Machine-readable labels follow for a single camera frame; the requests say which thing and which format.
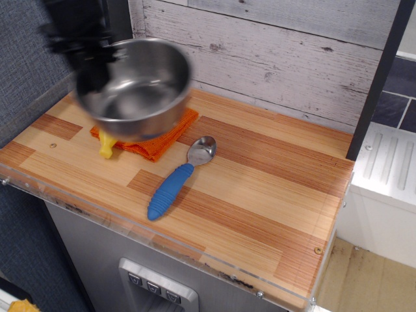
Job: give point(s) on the black right upright post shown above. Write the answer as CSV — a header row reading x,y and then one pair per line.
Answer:
x,y
394,39

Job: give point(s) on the orange folded cloth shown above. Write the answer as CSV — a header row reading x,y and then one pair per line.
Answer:
x,y
153,149

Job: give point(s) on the black upright post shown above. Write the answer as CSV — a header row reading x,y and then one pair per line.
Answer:
x,y
117,19
394,39

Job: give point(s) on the blue handled metal spoon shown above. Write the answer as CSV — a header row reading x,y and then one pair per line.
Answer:
x,y
201,152

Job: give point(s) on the yellow plastic banana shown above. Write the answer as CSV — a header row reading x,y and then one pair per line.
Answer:
x,y
107,142

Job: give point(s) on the stainless steel pot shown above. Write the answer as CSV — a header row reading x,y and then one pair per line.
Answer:
x,y
146,94

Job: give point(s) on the yellow object bottom left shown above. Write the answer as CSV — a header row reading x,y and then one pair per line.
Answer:
x,y
22,306

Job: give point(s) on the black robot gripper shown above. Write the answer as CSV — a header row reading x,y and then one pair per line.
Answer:
x,y
78,30

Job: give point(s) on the silver dispenser button panel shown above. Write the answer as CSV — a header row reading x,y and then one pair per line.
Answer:
x,y
148,290

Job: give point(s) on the black left upright post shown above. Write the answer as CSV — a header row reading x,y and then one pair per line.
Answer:
x,y
117,19

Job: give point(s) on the white ribbed side counter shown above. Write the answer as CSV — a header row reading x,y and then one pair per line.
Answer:
x,y
379,207

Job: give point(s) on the clear acrylic edge guard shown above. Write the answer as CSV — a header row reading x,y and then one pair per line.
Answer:
x,y
273,293

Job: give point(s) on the grey toy fridge cabinet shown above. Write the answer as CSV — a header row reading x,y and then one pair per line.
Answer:
x,y
96,250

